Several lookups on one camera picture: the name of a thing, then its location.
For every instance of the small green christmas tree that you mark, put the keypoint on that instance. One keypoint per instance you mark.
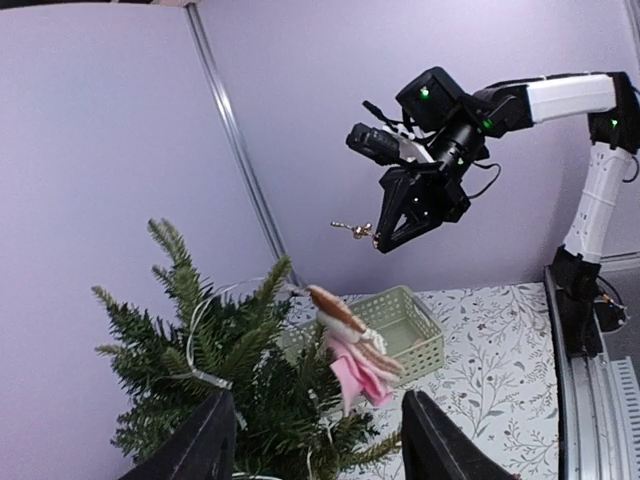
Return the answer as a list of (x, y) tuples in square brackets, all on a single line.
[(147, 354)]

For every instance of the clear wire fairy lights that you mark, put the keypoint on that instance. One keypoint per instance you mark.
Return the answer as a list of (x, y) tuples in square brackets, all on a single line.
[(280, 406)]

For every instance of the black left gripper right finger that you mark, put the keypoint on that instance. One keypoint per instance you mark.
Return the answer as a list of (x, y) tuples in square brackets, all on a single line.
[(434, 447)]

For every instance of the aluminium front rail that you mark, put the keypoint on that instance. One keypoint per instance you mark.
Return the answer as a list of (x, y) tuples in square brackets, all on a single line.
[(598, 398)]

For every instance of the pale green perforated basket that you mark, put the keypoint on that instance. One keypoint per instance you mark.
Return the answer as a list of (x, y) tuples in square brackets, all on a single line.
[(412, 335)]

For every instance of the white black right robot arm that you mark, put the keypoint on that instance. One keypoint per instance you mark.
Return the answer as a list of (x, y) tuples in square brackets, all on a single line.
[(607, 102)]

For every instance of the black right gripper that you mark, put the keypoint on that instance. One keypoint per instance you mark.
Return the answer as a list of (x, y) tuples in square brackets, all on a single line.
[(420, 199)]

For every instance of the floral white table mat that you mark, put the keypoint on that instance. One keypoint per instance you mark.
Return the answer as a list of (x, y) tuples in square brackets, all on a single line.
[(498, 382)]

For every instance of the right aluminium frame post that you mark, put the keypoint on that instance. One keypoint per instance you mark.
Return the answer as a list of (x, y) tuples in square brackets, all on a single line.
[(235, 138)]

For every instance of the gold bell sprig ornament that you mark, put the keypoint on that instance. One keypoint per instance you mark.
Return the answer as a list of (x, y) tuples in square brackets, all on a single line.
[(358, 232)]

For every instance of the pink bow ornaments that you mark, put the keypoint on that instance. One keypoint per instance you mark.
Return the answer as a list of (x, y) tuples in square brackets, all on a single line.
[(360, 360)]

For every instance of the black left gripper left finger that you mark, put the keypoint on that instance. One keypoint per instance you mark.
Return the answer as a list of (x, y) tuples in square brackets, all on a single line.
[(202, 448)]

